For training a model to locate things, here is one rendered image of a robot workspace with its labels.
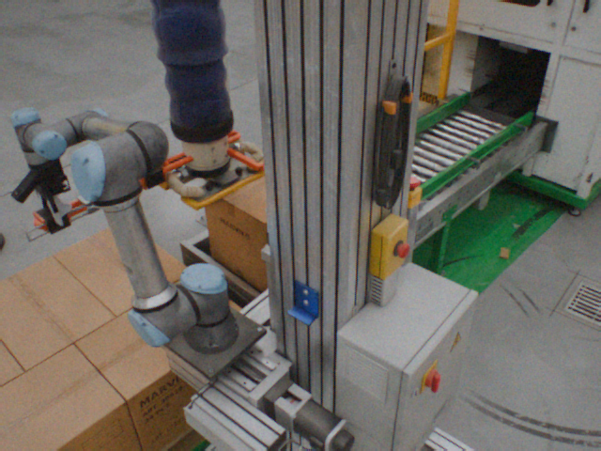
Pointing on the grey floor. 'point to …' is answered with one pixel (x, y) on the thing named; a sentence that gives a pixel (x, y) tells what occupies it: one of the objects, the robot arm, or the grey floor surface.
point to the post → (412, 220)
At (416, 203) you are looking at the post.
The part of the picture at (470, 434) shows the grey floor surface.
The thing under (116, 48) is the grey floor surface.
